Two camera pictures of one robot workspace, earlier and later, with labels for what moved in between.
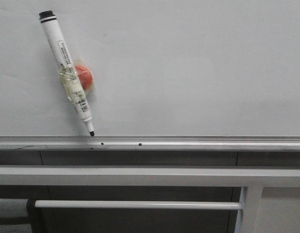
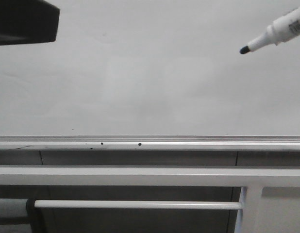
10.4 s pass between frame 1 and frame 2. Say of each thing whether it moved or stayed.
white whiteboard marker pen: moved
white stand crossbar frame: stayed
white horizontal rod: stayed
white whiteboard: stayed
